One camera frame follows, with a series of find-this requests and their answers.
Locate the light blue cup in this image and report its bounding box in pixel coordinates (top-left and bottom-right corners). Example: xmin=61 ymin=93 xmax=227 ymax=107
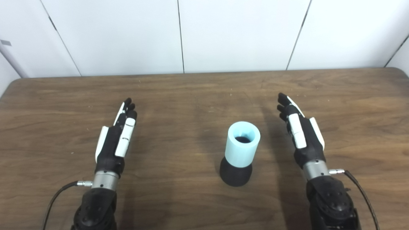
xmin=225 ymin=121 xmax=261 ymax=168

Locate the black and white left hand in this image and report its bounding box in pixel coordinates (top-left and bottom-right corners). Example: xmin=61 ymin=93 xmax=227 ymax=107
xmin=95 ymin=98 xmax=138 ymax=178

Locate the black nozzle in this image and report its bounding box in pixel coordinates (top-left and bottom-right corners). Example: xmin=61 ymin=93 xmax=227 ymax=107
xmin=220 ymin=157 xmax=253 ymax=187

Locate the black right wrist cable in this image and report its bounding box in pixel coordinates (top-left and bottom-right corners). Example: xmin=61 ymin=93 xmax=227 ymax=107
xmin=329 ymin=169 xmax=380 ymax=230

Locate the black and white right hand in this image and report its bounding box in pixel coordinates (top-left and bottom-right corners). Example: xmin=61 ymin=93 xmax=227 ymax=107
xmin=277 ymin=93 xmax=327 ymax=169

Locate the white corner post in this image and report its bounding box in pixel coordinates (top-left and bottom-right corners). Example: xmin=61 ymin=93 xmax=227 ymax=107
xmin=0 ymin=40 xmax=29 ymax=79

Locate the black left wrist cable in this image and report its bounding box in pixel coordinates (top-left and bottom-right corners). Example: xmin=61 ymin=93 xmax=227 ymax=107
xmin=42 ymin=180 xmax=94 ymax=230

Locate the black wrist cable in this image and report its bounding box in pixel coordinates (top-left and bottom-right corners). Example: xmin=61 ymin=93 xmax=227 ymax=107
xmin=42 ymin=180 xmax=94 ymax=230
xmin=329 ymin=169 xmax=380 ymax=230

